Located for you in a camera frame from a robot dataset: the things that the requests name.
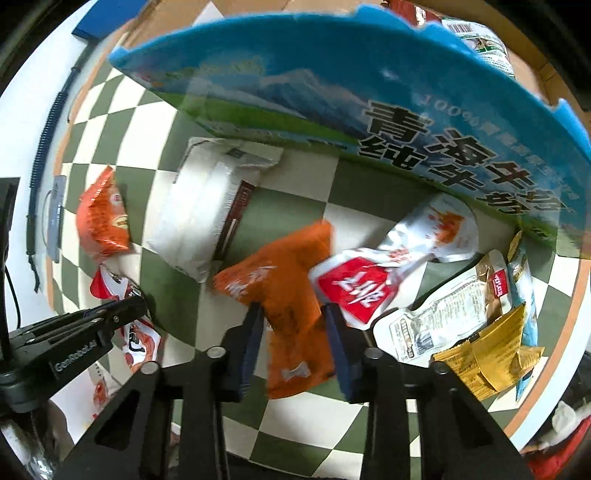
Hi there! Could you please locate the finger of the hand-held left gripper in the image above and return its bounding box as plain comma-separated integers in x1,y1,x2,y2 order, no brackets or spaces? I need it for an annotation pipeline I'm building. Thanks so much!
60,294,149,344

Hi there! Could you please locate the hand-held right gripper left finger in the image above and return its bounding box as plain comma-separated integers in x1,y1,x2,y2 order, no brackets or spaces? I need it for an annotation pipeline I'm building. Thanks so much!
55,305,266,480

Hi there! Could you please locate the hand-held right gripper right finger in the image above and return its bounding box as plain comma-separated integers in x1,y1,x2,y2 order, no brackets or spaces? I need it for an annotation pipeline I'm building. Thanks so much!
323,302,536,480

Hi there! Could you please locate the red and white snack packet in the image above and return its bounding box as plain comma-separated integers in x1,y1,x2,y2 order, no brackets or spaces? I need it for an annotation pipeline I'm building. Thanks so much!
89,264,163,418

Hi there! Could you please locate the silver packet with red label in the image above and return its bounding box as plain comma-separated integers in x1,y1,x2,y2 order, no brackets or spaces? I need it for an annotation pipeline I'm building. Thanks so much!
308,193,479,331

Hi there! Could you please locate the orange snack packet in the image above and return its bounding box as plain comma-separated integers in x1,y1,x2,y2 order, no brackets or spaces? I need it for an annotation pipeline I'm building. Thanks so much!
76,166,134,259
212,220,336,400

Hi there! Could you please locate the beige snack packet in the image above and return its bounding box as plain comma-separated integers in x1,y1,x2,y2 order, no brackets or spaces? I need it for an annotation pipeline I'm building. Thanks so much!
373,250,514,368

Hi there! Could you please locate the yellow snack packet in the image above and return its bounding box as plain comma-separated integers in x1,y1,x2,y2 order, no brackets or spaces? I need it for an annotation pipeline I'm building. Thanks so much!
433,304,546,402

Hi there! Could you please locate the light blue snack packet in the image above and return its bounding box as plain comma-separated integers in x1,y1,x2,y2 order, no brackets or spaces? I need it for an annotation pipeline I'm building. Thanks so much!
507,230,540,400

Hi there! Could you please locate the printed cardboard box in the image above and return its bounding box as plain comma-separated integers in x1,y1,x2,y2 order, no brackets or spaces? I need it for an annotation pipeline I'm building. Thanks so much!
108,0,591,257

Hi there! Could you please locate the green white checkered mat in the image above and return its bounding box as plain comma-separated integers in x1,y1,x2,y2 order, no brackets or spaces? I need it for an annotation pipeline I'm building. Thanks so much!
46,28,591,480

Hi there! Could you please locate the grey flat device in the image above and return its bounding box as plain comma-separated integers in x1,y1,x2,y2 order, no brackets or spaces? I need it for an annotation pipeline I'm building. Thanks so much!
43,174,68,265

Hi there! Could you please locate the black stand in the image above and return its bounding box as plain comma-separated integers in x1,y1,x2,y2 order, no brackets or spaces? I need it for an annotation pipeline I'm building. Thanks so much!
0,178,22,335

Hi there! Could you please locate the red cloth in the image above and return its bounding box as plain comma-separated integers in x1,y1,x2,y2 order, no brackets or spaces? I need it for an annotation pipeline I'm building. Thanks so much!
524,415,591,480

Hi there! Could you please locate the green and white snack packet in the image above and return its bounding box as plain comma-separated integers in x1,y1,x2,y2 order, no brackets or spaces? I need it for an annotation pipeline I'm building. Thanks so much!
441,16,516,82

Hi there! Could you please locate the dark red snack packet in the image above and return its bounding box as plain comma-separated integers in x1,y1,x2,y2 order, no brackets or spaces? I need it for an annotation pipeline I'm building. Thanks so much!
387,0,440,29

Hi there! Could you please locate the black coiled cable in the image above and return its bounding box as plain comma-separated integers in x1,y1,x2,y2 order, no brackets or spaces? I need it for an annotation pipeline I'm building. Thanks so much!
25,41,92,292

